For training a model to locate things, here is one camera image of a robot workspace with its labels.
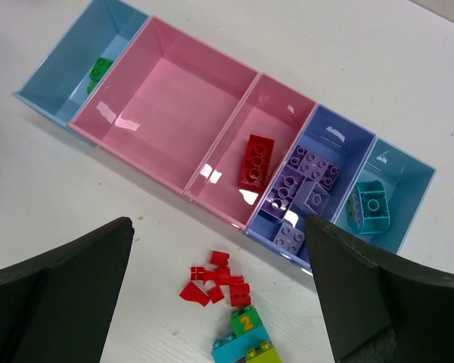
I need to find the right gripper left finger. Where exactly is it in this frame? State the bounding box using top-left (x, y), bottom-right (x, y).
top-left (0, 217), bottom-right (135, 362)

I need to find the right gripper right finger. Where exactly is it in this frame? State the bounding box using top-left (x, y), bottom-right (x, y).
top-left (306, 215), bottom-right (454, 362)

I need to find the teal rounded lego brick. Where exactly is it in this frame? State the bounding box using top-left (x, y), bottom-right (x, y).
top-left (346, 180), bottom-right (390, 234)

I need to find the multicolour lego chain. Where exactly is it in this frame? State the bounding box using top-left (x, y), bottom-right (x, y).
top-left (210, 305), bottom-right (283, 363)

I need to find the red lego cluster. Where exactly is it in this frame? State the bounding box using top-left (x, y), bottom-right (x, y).
top-left (179, 250), bottom-right (252, 308)

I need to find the purple lego plate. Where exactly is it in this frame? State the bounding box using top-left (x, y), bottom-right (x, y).
top-left (288, 145), bottom-right (340, 191)

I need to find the red lego plate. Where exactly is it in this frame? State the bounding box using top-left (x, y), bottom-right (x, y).
top-left (238, 135), bottom-right (275, 193)

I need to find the green lego brick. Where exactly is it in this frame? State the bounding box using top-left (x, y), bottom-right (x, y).
top-left (86, 57), bottom-right (113, 95)

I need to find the lilac square lego brick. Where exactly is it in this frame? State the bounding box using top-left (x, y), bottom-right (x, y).
top-left (294, 181), bottom-right (330, 215)

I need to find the lilac flat lego plate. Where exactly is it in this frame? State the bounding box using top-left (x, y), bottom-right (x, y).
top-left (273, 223), bottom-right (305, 255)

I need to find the right light blue bin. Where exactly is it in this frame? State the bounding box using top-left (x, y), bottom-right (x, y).
top-left (334, 138), bottom-right (436, 253)

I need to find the light blue bin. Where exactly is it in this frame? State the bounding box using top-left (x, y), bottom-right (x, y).
top-left (334, 138), bottom-right (436, 253)
top-left (14, 0), bottom-right (149, 128)

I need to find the dark purple lego brick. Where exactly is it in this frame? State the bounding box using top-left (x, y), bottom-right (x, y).
top-left (261, 166), bottom-right (306, 220)

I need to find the purple blue bin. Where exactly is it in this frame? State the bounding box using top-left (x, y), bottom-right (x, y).
top-left (245, 105), bottom-right (376, 273)

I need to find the small pink bin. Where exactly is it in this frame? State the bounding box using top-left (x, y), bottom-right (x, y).
top-left (184, 74), bottom-right (317, 231)

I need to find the large pink bin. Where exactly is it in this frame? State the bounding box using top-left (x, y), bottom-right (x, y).
top-left (70, 17), bottom-right (257, 193)

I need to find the left light blue bin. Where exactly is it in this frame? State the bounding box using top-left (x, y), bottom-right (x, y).
top-left (14, 0), bottom-right (149, 128)

